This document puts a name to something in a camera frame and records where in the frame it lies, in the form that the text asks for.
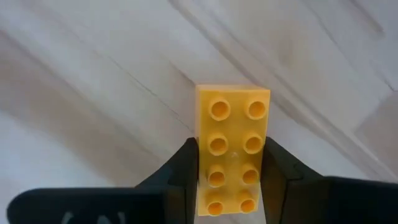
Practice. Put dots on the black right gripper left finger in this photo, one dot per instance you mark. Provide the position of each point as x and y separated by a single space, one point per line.
124 205

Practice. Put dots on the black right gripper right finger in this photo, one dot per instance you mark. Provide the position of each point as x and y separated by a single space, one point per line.
311 202

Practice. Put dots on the long yellow toy block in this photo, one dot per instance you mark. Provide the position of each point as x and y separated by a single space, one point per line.
231 124

